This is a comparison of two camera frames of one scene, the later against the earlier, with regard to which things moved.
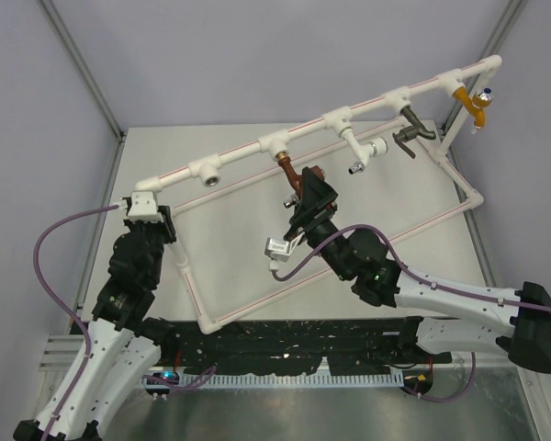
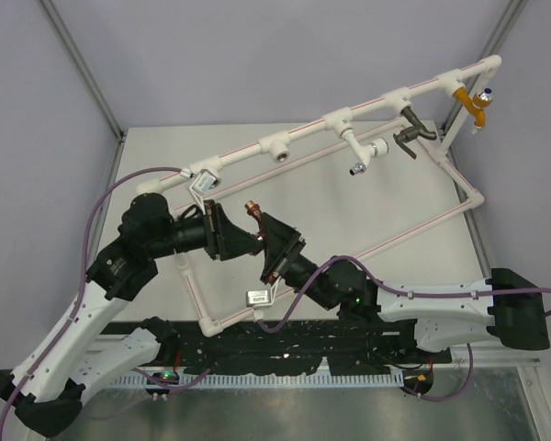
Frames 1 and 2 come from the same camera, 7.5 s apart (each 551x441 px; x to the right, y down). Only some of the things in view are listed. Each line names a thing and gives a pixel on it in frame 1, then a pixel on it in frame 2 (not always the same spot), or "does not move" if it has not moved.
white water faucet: (377, 148) does not move
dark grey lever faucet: (409, 133) does not move
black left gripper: (166, 225) -> (224, 239)
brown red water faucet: (296, 178) -> (253, 209)
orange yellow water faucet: (475, 105) does not move
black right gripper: (313, 208) -> (279, 237)
